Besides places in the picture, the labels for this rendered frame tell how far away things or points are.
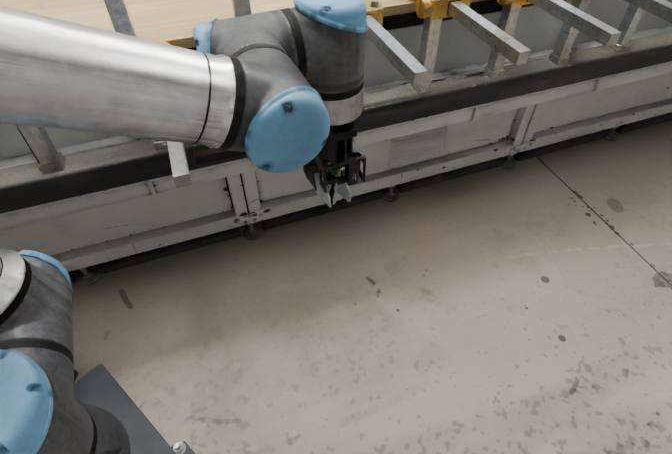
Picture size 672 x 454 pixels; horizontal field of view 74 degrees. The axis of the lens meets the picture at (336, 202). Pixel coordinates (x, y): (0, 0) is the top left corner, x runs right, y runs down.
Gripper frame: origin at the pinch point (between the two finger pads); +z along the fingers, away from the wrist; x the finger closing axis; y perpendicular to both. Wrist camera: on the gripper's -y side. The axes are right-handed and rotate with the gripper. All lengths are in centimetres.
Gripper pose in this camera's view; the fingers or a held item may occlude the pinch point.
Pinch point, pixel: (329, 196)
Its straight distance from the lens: 82.1
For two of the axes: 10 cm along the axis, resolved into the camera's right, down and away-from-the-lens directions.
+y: 3.7, 6.6, -6.5
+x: 9.3, -2.7, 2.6
